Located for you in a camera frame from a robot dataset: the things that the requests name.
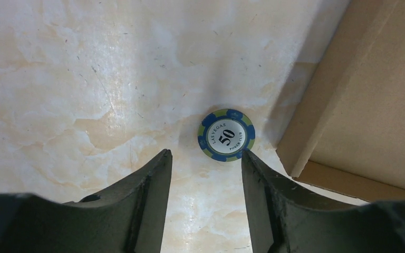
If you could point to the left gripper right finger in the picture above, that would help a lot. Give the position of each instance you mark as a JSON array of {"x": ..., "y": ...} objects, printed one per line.
[{"x": 284, "y": 216}]

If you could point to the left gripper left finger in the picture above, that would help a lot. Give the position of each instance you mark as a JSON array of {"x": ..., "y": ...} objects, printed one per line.
[{"x": 127, "y": 216}]

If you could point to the brown cardboard box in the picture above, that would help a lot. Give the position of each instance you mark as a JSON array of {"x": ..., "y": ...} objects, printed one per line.
[{"x": 347, "y": 134}]

